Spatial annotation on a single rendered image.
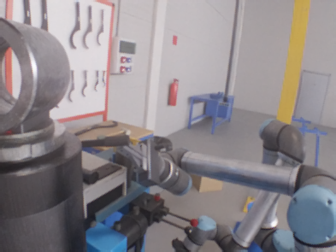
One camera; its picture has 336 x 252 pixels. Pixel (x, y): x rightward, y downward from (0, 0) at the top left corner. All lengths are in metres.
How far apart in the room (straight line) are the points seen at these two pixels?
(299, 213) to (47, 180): 0.49
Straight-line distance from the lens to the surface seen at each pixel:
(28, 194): 0.31
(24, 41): 0.30
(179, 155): 0.93
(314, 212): 0.56
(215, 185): 3.27
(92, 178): 0.81
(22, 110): 0.30
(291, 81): 2.66
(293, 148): 1.01
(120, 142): 0.56
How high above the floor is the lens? 1.60
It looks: 15 degrees down
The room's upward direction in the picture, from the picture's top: 6 degrees clockwise
